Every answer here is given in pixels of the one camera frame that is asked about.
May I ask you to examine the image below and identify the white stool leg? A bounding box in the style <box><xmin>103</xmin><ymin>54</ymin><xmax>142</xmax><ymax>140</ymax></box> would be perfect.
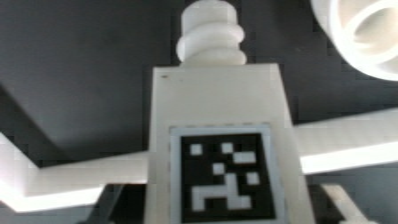
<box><xmin>144</xmin><ymin>0</ymin><xmax>315</xmax><ymax>224</ymax></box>

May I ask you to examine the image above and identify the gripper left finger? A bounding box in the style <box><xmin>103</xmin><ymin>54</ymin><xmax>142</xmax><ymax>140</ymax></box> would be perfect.
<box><xmin>78</xmin><ymin>184</ymin><xmax>146</xmax><ymax>224</ymax></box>

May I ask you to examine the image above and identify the white U-shaped fence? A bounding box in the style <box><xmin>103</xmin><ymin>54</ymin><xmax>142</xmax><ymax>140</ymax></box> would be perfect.
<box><xmin>0</xmin><ymin>109</ymin><xmax>398</xmax><ymax>212</ymax></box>

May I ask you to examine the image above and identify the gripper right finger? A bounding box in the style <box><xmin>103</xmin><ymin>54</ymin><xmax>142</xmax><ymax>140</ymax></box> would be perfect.
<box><xmin>309</xmin><ymin>183</ymin><xmax>379</xmax><ymax>224</ymax></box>

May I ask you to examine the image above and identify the white round stool seat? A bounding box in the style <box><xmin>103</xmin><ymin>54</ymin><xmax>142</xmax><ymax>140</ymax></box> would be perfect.
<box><xmin>309</xmin><ymin>0</ymin><xmax>398</xmax><ymax>81</ymax></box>

